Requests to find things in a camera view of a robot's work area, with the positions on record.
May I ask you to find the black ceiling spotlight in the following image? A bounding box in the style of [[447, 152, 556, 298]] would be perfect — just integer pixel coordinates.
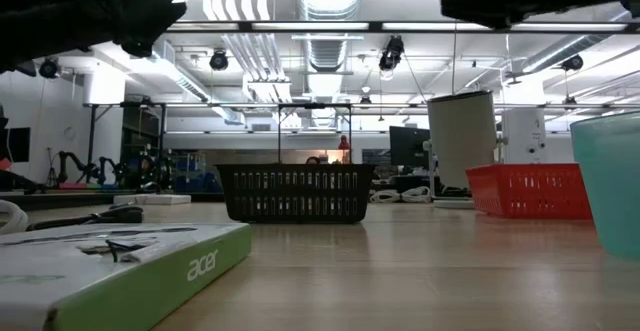
[[560, 54, 585, 72], [38, 58, 60, 80], [209, 49, 230, 72], [378, 34, 405, 72]]

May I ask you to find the black slotted plastic basket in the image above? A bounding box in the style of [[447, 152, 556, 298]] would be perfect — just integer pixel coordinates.
[[215, 163, 377, 224]]

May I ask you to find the white pillar device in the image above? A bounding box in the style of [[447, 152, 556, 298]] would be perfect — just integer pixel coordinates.
[[501, 106, 548, 165]]

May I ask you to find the black usb cable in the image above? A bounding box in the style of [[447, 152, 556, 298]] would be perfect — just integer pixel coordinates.
[[27, 203, 145, 232]]

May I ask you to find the teal translucent plastic bin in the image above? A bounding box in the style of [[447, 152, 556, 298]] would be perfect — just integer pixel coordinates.
[[569, 110, 640, 261]]

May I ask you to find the black metal stand frame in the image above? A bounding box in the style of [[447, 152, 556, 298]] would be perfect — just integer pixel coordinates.
[[277, 102, 353, 165]]

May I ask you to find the white coiled hose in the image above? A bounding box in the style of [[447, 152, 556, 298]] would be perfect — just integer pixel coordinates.
[[369, 189, 402, 204], [401, 186, 432, 204]]

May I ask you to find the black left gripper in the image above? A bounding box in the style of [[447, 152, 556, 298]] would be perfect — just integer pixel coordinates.
[[0, 0, 187, 72]]

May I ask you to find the white usb cable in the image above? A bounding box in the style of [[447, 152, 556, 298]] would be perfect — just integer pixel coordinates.
[[0, 199, 30, 236]]

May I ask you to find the long light bar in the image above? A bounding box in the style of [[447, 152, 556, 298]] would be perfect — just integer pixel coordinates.
[[164, 19, 640, 35]]

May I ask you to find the red slotted plastic basket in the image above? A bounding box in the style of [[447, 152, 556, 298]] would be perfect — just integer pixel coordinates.
[[465, 163, 594, 221]]

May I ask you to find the black wall screen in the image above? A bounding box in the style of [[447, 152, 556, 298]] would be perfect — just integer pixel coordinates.
[[0, 126, 31, 163]]

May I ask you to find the black computer monitor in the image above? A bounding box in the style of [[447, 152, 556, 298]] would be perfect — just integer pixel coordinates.
[[389, 125, 431, 168]]

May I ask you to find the white green acer box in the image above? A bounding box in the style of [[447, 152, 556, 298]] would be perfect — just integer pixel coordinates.
[[0, 221, 254, 331]]

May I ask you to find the small flat white box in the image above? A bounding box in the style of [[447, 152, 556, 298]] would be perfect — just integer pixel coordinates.
[[113, 193, 192, 206]]

